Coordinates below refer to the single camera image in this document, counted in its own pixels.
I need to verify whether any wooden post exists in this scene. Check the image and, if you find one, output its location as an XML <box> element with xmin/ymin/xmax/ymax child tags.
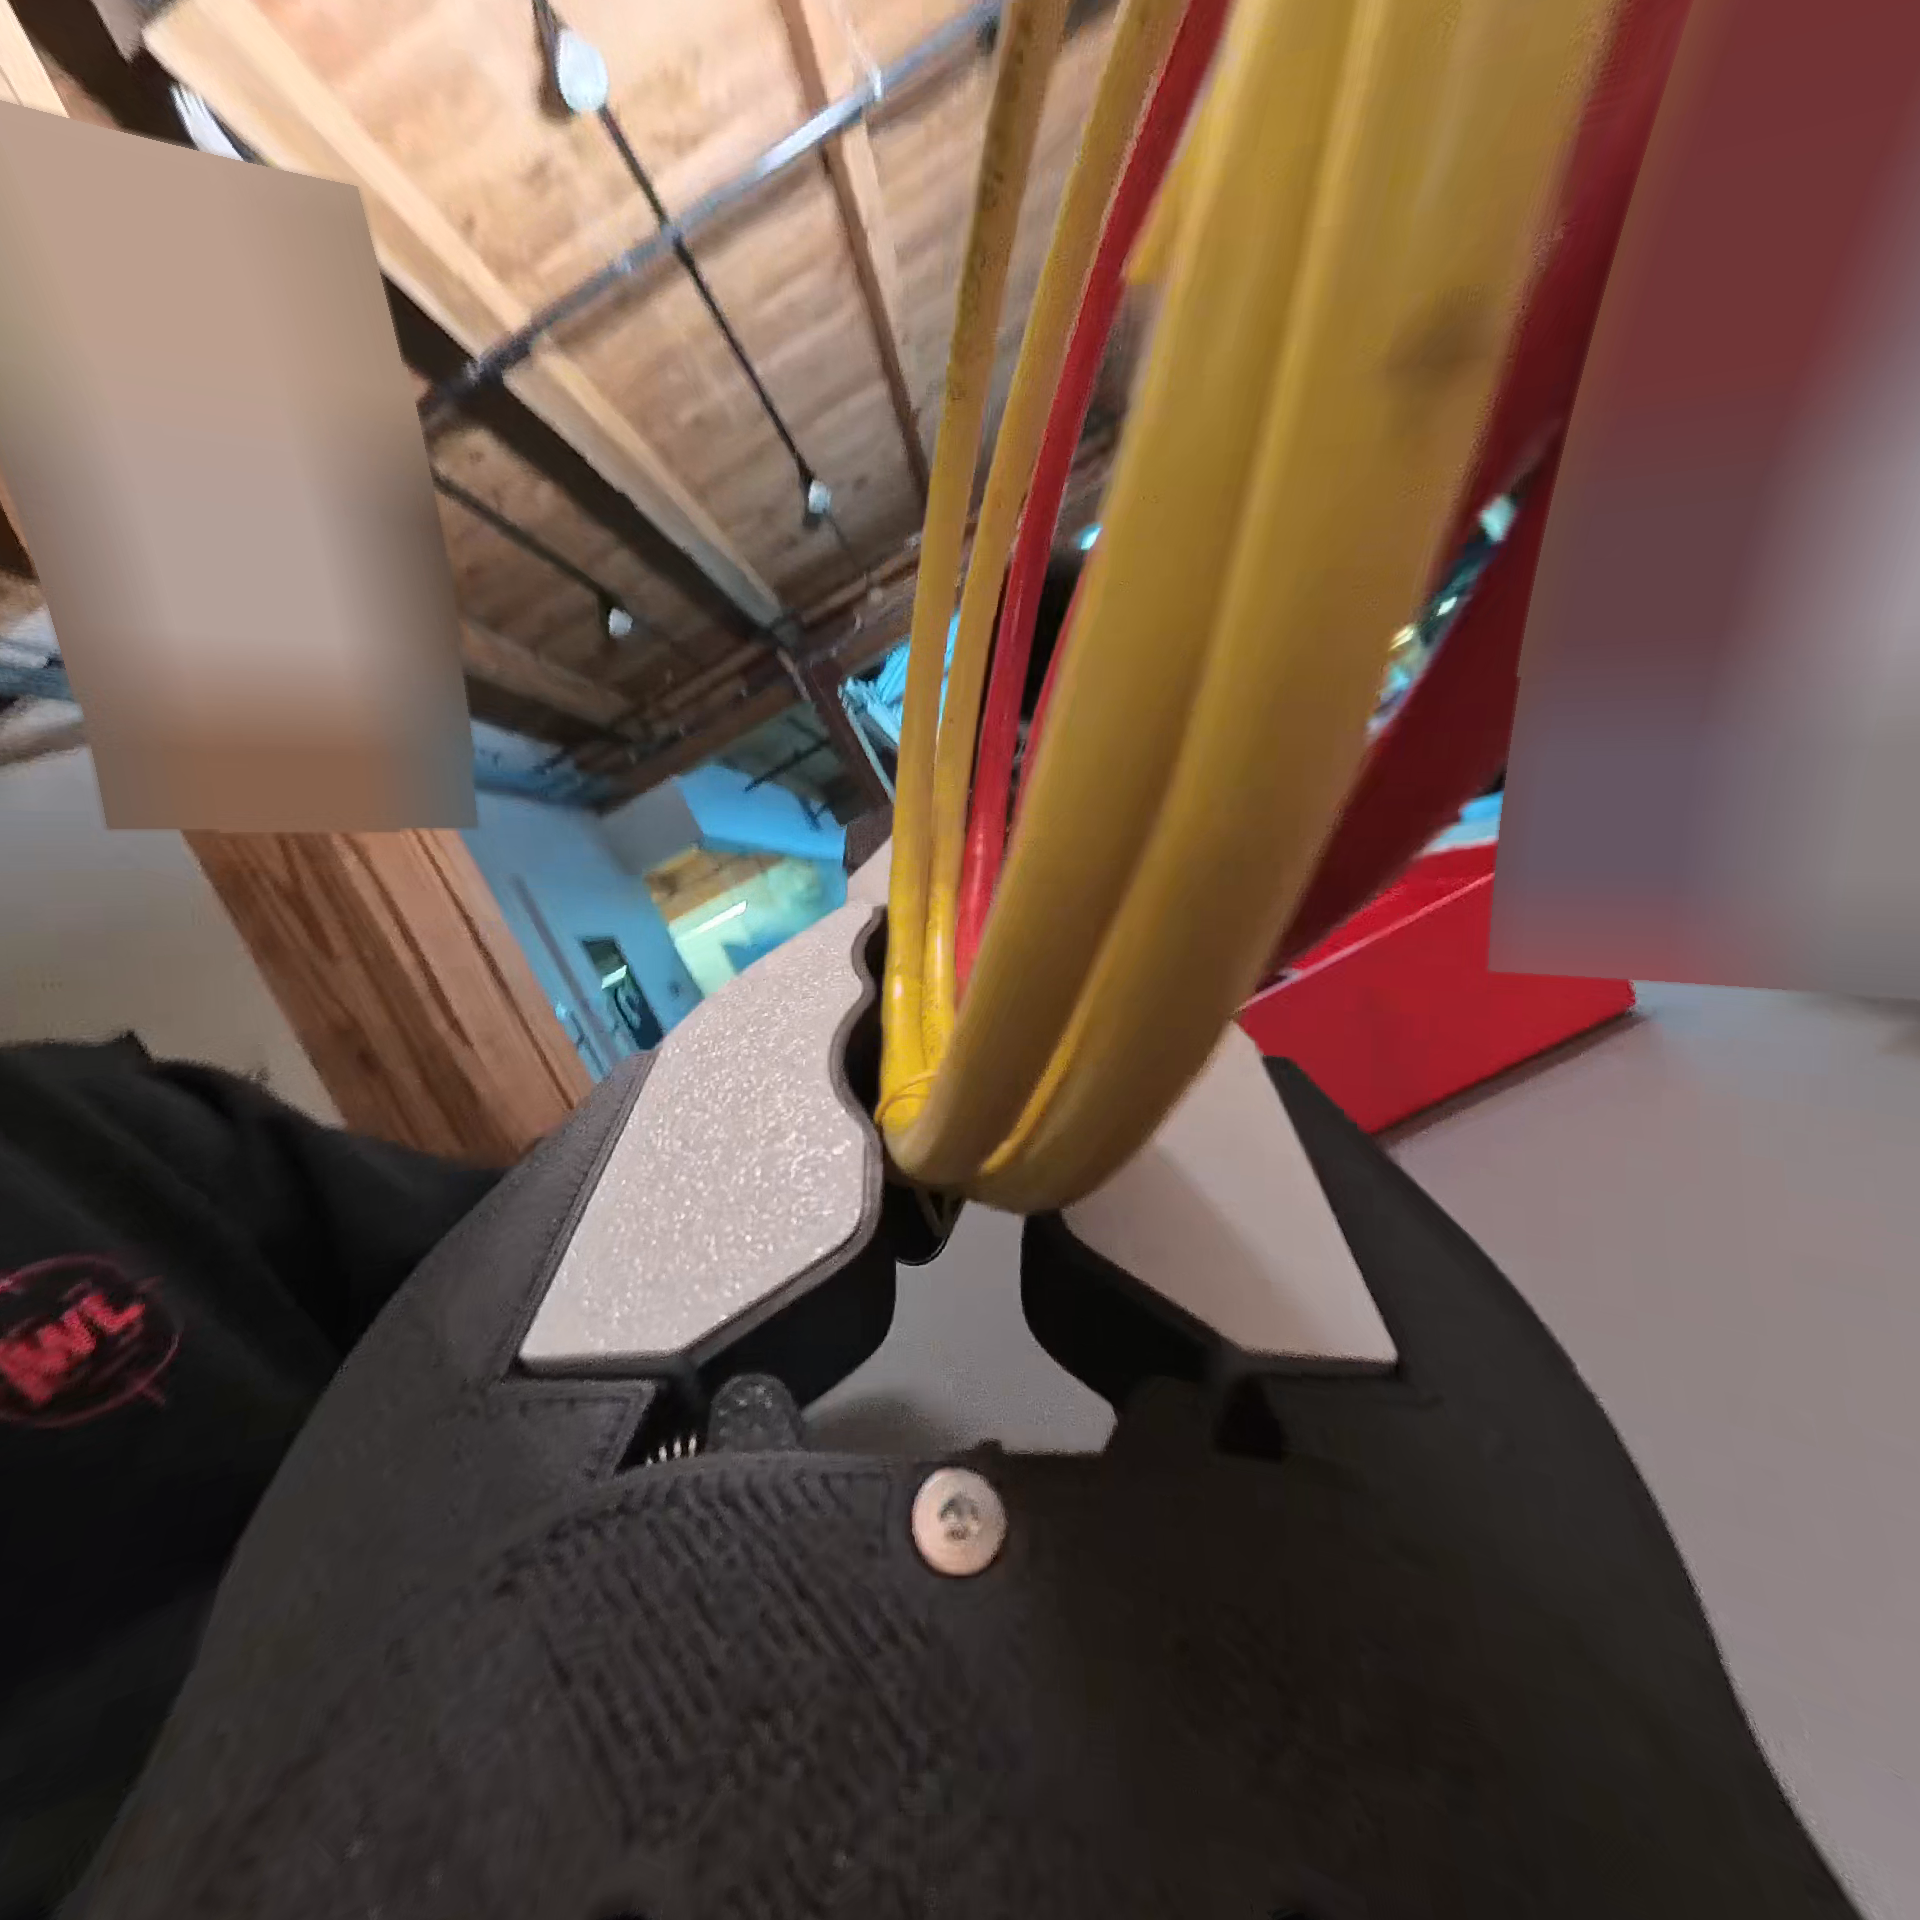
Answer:
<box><xmin>187</xmin><ymin>825</ymin><xmax>594</xmax><ymax>1165</ymax></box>

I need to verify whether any red plastic bin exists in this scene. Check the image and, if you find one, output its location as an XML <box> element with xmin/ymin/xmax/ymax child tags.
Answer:
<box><xmin>1240</xmin><ymin>848</ymin><xmax>1637</xmax><ymax>1137</ymax></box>

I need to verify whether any red ethernet cable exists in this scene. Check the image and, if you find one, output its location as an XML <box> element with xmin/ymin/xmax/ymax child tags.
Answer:
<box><xmin>951</xmin><ymin>0</ymin><xmax>1696</xmax><ymax>993</ymax></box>

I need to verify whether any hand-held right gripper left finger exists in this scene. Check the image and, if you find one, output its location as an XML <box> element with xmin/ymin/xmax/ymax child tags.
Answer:
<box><xmin>517</xmin><ymin>901</ymin><xmax>902</xmax><ymax>1409</ymax></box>

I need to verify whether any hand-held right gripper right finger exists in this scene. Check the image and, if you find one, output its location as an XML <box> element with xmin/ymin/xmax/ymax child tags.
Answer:
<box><xmin>1020</xmin><ymin>1019</ymin><xmax>1400</xmax><ymax>1409</ymax></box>

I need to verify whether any yellow ethernet cable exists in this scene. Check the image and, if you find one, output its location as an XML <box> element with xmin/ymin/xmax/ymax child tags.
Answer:
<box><xmin>874</xmin><ymin>0</ymin><xmax>1614</xmax><ymax>1214</ymax></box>

